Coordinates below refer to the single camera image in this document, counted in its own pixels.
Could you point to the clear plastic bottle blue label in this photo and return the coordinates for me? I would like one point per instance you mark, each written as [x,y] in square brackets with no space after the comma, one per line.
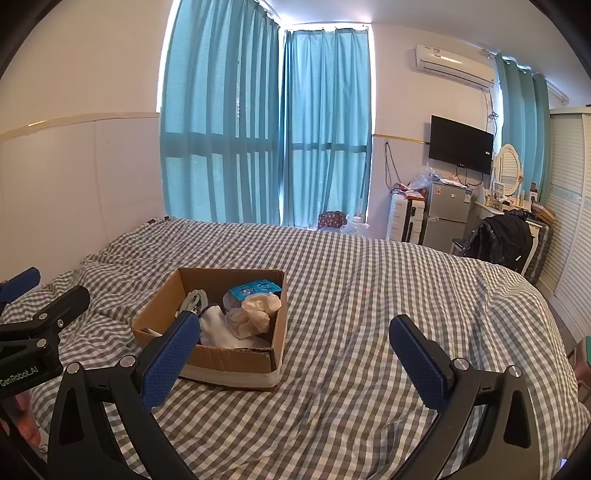
[231,302]

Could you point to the white suitcase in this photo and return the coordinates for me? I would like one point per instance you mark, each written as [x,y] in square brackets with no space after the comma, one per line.
[404,219]

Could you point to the blue blister pack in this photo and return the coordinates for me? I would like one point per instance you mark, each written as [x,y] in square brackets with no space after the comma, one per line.
[254,288]

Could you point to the black wall television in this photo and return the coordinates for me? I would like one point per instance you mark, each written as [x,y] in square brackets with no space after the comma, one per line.
[459,143]

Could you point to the white air conditioner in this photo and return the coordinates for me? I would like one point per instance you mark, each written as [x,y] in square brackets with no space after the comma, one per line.
[455,64]

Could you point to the grey checked bed sheet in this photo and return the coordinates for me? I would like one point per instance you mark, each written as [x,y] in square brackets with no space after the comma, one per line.
[346,300]

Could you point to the teal curtain beside wardrobe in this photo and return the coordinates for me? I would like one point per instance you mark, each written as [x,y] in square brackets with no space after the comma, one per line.
[524,129]

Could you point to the beige stocking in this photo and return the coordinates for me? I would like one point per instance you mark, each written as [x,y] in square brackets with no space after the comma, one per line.
[256,314]

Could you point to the white oval mirror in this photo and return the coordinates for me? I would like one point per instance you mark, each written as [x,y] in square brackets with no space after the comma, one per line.
[508,168]

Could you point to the grey small fridge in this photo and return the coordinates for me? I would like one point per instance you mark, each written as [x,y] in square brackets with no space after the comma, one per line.
[445,214]

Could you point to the white louvred wardrobe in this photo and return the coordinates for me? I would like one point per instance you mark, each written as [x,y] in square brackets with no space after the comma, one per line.
[570,207]

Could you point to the grey checked fabric case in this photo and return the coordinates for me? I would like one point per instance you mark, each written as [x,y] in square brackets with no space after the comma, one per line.
[542,251]

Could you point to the white sock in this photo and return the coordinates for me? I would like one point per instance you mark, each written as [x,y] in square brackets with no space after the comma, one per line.
[217,330]

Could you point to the wide teal curtain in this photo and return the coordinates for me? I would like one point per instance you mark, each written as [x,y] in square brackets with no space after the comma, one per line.
[217,115]

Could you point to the teal box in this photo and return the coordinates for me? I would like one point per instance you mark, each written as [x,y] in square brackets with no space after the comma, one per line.
[588,360]

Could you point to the clear plastic bag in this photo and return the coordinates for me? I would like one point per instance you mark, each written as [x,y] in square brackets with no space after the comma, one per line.
[422,180]

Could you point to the person's left hand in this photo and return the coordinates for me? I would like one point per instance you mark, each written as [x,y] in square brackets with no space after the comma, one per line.
[27,422]

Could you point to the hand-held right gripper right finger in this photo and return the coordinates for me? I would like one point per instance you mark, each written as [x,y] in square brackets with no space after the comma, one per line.
[422,364]

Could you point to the white plastic bag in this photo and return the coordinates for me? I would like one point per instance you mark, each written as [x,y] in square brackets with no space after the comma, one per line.
[356,227]

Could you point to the black jacket on chair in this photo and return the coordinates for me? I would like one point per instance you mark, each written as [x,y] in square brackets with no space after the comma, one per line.
[503,240]

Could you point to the narrow teal curtain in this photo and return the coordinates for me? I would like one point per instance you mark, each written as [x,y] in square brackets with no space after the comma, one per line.
[325,129]

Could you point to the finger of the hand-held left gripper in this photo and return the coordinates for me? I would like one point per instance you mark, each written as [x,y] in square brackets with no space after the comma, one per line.
[60,304]
[21,281]

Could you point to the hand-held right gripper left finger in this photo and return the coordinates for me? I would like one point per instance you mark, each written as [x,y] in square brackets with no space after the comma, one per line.
[171,360]

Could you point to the red patterned bag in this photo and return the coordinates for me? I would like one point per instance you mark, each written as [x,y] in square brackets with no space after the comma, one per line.
[331,220]

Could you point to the brown cardboard box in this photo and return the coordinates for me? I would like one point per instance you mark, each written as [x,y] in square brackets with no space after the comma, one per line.
[231,364]

